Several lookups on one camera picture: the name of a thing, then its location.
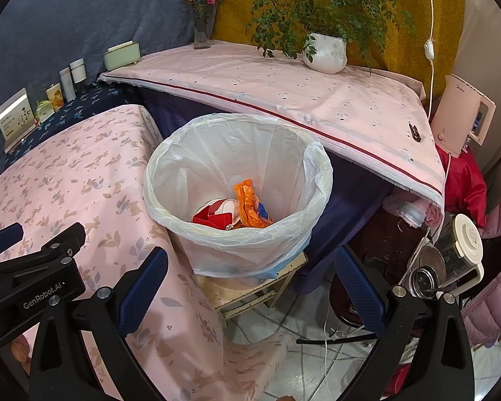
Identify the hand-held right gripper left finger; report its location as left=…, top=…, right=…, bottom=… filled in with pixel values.
left=29, top=246, right=170, bottom=401

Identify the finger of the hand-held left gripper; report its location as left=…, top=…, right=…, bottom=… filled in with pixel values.
left=0, top=222, right=87, bottom=274
left=0, top=222, right=24, bottom=265

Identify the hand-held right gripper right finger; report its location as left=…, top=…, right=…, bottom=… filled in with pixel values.
left=334, top=244, right=474, bottom=401

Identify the red paper box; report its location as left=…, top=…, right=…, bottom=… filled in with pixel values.
left=192, top=211, right=236, bottom=230

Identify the orange plastic bag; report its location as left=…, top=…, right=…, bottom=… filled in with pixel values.
left=233, top=179, right=274, bottom=230

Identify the bin with white liner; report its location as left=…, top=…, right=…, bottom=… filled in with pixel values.
left=144, top=113, right=334, bottom=278

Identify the dark brown cabinet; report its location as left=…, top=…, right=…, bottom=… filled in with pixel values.
left=330, top=205, right=437, bottom=328

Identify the pink rabbit print tablecloth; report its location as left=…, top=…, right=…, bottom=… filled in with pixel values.
left=0, top=104, right=289, bottom=401

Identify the white face mask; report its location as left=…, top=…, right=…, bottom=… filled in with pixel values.
left=384, top=198, right=427, bottom=228

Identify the small wooden stool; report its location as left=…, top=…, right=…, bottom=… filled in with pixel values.
left=196, top=251, right=310, bottom=330

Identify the glass kettle with white lid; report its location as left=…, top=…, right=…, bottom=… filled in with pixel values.
left=407, top=213, right=485, bottom=299

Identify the white booklet box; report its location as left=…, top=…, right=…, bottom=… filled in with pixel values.
left=0, top=88, right=36, bottom=153

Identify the small green packet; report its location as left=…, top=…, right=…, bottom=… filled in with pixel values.
left=35, top=99, right=54, bottom=124

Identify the navy floral cloth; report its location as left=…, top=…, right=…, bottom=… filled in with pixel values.
left=4, top=81, right=128, bottom=163

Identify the orange patterned tin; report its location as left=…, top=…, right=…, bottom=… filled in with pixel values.
left=46, top=84, right=64, bottom=112

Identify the pink down jacket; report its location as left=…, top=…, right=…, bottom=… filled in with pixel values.
left=459, top=186, right=501, bottom=347

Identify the red garment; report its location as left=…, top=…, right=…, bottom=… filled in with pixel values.
left=436, top=148, right=487, bottom=226

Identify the pale green tissue box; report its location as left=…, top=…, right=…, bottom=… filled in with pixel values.
left=103, top=41, right=141, bottom=71

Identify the pale pink shelf cloth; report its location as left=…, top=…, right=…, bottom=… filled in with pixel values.
left=97, top=39, right=447, bottom=218

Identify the blue backdrop cloth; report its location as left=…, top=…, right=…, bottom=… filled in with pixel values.
left=0, top=0, right=220, bottom=184

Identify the green plant in white pot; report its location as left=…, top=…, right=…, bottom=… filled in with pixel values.
left=219, top=0, right=418, bottom=75

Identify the glass vase with pink flowers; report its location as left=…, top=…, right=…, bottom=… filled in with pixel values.
left=183, top=0, right=222, bottom=49

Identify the yellow backdrop cloth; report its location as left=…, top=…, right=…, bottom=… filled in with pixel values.
left=211, top=0, right=466, bottom=93

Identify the white cable with switch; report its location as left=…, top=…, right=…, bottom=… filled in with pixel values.
left=423, top=0, right=454, bottom=176

